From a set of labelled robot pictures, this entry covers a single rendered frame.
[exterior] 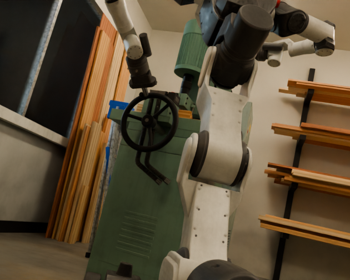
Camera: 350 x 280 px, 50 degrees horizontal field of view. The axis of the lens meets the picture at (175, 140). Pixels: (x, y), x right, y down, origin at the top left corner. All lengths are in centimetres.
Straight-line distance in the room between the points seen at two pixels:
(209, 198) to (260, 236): 322
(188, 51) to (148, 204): 86
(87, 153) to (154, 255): 167
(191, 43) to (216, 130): 108
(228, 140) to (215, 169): 10
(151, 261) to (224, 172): 85
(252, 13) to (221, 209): 58
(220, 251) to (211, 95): 48
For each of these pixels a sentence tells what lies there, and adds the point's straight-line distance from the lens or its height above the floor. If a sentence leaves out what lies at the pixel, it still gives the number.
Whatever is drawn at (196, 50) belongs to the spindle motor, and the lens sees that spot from 211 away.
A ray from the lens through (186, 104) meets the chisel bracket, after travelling 206.
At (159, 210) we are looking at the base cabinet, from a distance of 181.
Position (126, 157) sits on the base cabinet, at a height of 65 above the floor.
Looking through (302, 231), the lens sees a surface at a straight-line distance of 388.
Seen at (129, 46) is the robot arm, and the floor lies 102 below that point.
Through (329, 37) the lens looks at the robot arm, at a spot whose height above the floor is 131.
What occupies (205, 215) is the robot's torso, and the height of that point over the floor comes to 45.
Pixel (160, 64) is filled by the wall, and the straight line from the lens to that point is 490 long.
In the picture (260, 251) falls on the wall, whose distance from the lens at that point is 427.
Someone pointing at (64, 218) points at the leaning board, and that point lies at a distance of 324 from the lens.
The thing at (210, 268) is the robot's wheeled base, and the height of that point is 34.
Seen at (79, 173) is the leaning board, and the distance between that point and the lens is 329.
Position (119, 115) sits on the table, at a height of 87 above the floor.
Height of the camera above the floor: 43
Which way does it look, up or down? 11 degrees up
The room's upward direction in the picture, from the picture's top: 14 degrees clockwise
